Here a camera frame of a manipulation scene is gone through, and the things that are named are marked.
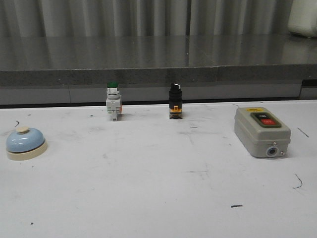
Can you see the blue and cream call bell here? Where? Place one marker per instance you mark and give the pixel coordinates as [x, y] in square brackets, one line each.
[25, 143]

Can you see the grey stone counter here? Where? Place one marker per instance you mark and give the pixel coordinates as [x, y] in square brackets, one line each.
[158, 60]

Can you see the white object on far counter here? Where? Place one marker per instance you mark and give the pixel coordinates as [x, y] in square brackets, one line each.
[303, 18]

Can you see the black selector switch orange base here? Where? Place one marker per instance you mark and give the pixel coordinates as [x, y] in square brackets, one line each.
[175, 101]

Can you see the green-capped white pushbutton switch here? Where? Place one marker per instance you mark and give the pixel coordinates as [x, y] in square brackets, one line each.
[113, 101]

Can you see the grey on/off switch box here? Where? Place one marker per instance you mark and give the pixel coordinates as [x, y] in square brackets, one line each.
[261, 132]

